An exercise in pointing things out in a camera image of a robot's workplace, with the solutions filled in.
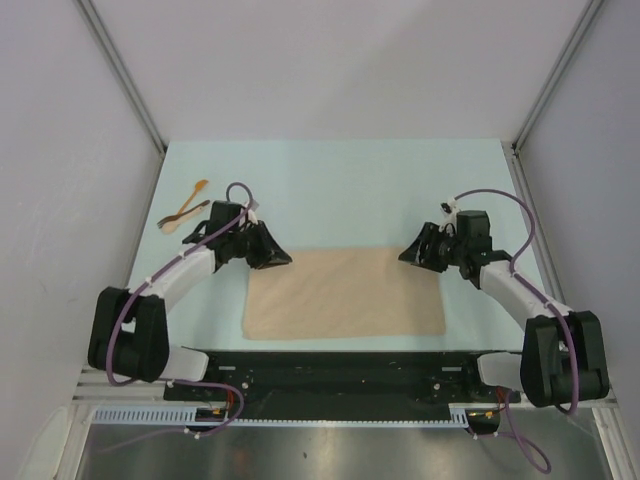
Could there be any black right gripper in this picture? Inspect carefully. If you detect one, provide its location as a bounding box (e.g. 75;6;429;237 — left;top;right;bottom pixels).
399;222;467;273

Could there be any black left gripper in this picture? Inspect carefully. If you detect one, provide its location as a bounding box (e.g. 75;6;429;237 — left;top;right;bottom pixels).
228;220;290;270

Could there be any beige cloth napkin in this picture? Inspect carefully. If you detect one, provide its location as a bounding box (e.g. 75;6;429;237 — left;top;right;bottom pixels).
243;247;446;341

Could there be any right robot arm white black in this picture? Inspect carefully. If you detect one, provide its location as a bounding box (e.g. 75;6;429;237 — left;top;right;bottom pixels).
398;210;610;411

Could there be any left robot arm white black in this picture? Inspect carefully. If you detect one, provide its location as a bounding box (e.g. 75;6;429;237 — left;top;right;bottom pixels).
87;201;292;400

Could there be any orange wooden spoon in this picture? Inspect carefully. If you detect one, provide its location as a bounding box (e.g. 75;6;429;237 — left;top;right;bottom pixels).
177;179;209;214

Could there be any light wooden spoon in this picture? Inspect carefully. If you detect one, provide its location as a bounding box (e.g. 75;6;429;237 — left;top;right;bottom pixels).
161;206;205;234

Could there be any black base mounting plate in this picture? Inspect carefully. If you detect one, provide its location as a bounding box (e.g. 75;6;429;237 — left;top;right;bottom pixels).
164;351;497;420

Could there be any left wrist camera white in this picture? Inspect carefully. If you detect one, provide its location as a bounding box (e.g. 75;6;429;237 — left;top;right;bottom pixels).
244;200;259;224

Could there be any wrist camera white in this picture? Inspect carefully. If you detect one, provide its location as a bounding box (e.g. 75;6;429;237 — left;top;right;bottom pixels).
439;197;460;231
244;200;259;224

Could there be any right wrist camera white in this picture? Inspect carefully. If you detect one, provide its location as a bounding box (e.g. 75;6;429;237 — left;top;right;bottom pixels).
439;197;460;231

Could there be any right aluminium table rail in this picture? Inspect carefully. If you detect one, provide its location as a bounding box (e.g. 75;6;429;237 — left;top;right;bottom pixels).
501;142;570;305

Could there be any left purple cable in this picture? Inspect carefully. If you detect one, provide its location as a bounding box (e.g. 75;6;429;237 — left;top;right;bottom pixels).
104;182;261;454

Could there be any purple cable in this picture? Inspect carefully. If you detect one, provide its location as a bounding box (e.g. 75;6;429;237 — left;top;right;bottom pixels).
104;182;261;454
452;187;584;475

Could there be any front aluminium cross rail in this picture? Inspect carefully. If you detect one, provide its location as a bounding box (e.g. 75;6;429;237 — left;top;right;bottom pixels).
72;368;165;404

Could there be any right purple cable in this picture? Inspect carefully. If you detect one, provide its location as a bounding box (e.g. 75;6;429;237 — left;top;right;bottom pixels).
452;187;584;475

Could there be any white slotted cable duct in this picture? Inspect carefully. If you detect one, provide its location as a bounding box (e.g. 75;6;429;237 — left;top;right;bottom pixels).
91;405;502;429

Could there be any right aluminium frame post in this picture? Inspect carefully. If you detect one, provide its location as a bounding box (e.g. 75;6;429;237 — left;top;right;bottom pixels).
511;0;608;153

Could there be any aluminium frame post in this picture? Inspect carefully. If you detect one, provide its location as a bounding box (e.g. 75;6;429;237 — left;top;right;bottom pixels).
511;0;608;153
73;0;168;159

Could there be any left aluminium frame post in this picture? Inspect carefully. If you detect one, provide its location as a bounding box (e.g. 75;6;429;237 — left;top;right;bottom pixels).
73;0;168;159

